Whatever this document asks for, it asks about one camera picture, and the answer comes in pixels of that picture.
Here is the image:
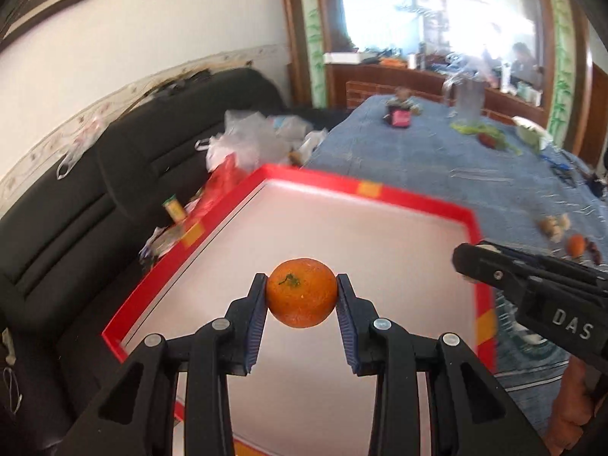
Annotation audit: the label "dark red date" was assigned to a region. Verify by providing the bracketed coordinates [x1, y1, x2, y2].
[585, 238, 603, 266]

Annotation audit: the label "small orange mandarin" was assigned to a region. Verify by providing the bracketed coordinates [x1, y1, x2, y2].
[566, 234, 586, 260]

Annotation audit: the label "right hand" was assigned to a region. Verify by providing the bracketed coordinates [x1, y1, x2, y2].
[544, 356, 595, 455]

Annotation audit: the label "beige ginger piece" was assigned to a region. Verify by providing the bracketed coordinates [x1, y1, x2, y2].
[538, 213, 571, 243]

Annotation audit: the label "black scissors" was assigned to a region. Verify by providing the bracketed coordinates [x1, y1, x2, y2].
[543, 154, 589, 188]

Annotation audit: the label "blue plaid tablecloth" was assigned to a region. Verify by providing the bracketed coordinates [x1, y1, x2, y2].
[306, 96, 607, 433]

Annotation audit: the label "red white tray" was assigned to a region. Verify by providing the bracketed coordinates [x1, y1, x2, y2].
[102, 166, 497, 455]

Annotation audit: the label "white bowl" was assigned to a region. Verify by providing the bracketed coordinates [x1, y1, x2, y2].
[512, 116, 553, 152]

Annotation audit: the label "black leather sofa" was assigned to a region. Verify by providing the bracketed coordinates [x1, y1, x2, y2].
[1, 68, 346, 455]

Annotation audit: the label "green leafy vegetable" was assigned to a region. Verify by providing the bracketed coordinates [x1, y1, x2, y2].
[450, 122, 523, 155]

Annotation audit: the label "yellow green snack can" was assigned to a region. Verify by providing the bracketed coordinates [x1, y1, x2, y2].
[163, 196, 188, 225]

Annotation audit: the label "clear glass pitcher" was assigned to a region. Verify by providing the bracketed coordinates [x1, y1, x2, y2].
[442, 72, 485, 126]

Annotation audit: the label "white plastic bags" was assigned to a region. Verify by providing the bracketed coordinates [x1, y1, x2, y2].
[195, 110, 329, 173]

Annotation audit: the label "wooden counter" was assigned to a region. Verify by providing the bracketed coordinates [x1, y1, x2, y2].
[326, 64, 548, 127]

